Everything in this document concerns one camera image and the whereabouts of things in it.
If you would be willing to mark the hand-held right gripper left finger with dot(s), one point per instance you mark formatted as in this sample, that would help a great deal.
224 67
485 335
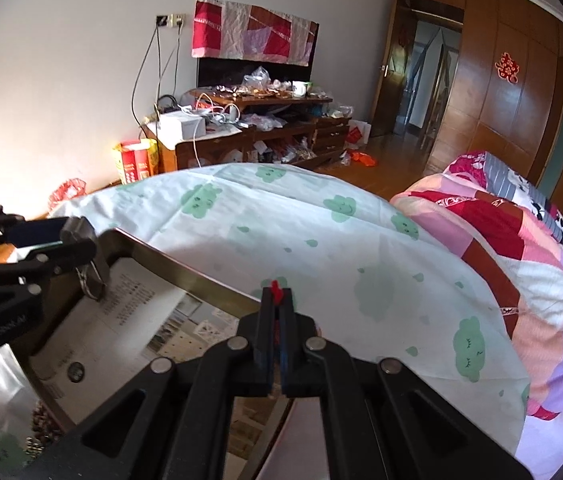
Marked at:
266 320

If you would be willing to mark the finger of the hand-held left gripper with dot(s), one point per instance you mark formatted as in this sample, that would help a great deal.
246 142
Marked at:
46 260
36 231

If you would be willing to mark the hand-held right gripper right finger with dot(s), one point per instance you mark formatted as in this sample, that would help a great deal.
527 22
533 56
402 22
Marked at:
286 320

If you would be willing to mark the metal tin box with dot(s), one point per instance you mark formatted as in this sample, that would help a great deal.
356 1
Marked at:
176 272

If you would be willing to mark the red patterned bag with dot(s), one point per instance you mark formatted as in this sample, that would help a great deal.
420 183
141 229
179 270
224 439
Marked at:
66 192

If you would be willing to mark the cloud print bed sheet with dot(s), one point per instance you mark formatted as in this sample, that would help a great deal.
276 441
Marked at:
311 240

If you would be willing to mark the printed paper card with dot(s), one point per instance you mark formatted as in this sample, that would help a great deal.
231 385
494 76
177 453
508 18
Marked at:
126 310

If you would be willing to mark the yellow red carton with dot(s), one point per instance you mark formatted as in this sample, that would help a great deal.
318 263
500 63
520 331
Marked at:
134 165

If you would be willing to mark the wooden television cabinet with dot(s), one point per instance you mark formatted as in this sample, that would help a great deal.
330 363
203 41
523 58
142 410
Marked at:
216 150

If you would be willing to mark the white box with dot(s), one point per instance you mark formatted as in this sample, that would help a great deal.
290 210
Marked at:
181 127

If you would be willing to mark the orange plastic bag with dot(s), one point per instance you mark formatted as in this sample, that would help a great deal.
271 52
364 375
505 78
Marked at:
364 159

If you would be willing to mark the white paper bag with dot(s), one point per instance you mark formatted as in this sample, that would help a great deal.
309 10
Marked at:
356 132

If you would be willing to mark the white mug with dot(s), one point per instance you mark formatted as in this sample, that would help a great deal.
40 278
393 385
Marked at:
300 90

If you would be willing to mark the patchwork quilt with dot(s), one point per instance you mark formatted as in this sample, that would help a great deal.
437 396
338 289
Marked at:
511 260

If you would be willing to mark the clear plastic bag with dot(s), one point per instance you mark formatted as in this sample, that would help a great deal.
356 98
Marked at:
256 80

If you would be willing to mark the black television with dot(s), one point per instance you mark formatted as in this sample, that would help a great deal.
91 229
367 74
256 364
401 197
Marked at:
221 72

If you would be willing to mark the wooden door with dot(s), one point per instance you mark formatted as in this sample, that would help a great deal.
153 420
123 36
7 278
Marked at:
386 95

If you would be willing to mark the patchwork cloth cover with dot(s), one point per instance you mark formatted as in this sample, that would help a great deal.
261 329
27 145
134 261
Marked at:
251 30

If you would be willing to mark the wooden wardrobe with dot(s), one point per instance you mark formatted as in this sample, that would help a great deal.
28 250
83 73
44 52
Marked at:
511 110

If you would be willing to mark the red paper decoration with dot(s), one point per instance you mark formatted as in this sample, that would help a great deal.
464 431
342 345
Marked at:
506 67

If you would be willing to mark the black wall socket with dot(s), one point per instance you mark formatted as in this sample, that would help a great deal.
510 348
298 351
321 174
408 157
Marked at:
161 20

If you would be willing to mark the white wall socket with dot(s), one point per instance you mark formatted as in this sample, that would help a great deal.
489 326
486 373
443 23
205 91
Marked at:
177 20

